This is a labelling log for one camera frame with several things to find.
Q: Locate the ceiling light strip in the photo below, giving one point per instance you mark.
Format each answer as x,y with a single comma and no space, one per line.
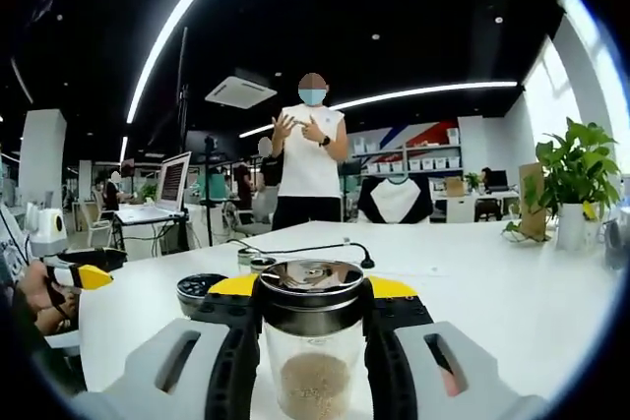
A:
418,92
167,31

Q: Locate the grey headset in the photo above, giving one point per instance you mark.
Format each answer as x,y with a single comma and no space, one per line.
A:
612,243

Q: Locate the shelf of white storage boxes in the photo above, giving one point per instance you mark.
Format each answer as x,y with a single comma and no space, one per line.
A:
418,159

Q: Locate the tall seasoning bottle brown contents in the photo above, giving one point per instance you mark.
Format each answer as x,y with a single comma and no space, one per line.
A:
315,314

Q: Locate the black computer monitor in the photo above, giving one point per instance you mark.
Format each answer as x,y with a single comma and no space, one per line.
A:
497,180

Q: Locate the ceiling air conditioner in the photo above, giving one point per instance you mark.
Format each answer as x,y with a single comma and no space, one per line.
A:
241,93

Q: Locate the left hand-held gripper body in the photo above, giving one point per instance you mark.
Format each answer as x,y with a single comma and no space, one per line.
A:
46,230

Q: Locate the green plant in white pot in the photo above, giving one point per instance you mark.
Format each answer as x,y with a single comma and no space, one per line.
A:
576,164

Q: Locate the white office desk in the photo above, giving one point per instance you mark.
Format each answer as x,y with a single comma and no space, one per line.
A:
472,206

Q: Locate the laptop stand desk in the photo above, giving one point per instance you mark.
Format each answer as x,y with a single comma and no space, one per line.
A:
152,233

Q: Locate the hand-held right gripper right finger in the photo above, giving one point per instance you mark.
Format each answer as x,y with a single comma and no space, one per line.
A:
389,366

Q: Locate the person's left hand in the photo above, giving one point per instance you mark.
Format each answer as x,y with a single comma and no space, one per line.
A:
34,292

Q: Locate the black hanging pole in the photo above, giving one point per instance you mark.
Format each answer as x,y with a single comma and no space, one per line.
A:
183,90

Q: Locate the white office chair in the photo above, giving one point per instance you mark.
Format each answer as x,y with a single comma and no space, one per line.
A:
96,223

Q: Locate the small cardboard box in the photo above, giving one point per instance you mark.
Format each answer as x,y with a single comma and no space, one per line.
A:
455,187

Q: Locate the small seasoning bottle beige contents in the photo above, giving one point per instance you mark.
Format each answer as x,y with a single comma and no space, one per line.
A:
245,260

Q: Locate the black tripod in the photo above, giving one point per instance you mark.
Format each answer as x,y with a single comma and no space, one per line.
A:
210,184

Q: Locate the wide window with blinds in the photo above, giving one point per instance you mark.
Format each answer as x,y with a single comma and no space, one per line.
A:
605,71

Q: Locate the narrow window with blinds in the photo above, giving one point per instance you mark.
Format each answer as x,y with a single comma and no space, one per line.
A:
551,95

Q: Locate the white laptop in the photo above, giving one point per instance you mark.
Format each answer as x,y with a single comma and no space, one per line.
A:
172,184

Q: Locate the tall seasoning bottle white contents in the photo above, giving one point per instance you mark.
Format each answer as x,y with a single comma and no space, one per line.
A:
202,287

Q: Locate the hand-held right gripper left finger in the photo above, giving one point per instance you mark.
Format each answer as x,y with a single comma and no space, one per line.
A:
236,366

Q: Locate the small potted plant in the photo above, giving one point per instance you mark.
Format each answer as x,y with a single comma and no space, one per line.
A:
472,180

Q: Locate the brown paper bag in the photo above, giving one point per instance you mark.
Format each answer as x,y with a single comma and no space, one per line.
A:
534,198

